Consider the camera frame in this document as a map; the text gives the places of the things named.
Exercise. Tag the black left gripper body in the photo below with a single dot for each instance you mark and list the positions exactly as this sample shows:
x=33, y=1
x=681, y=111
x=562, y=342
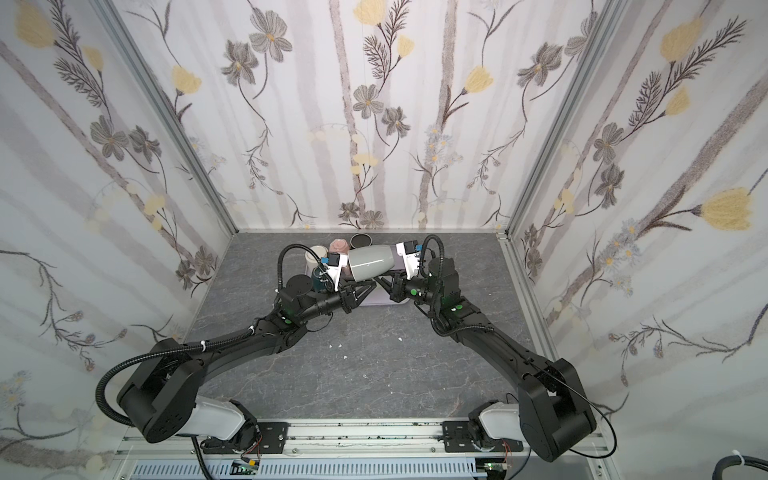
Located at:
x=350, y=296

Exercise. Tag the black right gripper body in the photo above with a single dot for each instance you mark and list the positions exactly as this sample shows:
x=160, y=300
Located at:
x=398, y=288

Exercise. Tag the grey ceramic mug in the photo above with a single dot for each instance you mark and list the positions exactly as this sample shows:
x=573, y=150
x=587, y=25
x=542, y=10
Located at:
x=368, y=262

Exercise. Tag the dark green ceramic mug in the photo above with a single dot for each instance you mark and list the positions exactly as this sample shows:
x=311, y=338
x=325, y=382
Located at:
x=322, y=280

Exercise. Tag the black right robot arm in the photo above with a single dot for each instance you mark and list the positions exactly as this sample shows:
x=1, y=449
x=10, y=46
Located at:
x=554, y=411

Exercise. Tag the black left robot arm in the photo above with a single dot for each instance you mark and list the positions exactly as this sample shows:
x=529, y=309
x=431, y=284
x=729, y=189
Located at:
x=161, y=398

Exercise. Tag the black ceramic mug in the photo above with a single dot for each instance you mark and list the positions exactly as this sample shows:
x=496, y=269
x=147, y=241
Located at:
x=360, y=240

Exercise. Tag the pink ceramic mug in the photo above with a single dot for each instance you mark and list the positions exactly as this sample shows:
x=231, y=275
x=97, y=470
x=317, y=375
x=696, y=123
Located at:
x=339, y=246

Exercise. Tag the white ceramic mug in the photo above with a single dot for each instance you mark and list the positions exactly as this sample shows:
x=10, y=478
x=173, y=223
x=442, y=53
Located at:
x=312, y=259

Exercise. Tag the lilac plastic tray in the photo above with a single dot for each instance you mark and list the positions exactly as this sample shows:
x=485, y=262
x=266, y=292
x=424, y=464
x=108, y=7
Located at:
x=380, y=297

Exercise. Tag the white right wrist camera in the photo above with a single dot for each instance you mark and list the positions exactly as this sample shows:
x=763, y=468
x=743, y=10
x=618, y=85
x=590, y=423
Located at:
x=410, y=253

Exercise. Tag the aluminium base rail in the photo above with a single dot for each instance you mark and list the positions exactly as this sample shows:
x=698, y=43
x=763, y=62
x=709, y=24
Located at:
x=410, y=448

